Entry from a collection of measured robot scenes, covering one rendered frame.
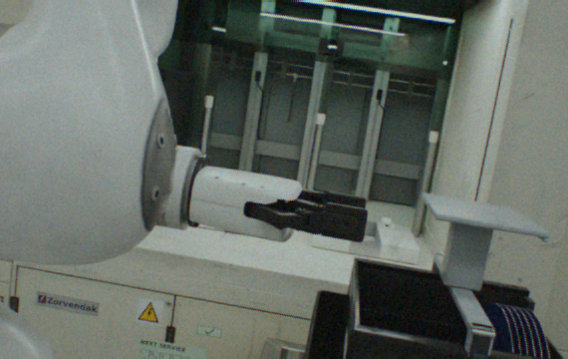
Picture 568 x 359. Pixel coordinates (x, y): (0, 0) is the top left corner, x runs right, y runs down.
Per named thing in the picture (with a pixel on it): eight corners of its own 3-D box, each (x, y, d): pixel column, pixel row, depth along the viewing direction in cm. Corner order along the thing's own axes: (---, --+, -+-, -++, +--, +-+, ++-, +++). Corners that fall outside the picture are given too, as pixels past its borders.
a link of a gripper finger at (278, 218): (236, 205, 61) (291, 211, 62) (247, 224, 54) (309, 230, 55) (238, 193, 61) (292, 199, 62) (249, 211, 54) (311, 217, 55)
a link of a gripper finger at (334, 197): (301, 211, 68) (361, 222, 68) (298, 217, 65) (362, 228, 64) (305, 183, 68) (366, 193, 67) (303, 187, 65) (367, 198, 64)
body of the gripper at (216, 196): (196, 215, 68) (296, 232, 67) (169, 235, 58) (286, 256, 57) (205, 149, 67) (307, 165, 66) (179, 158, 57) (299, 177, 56)
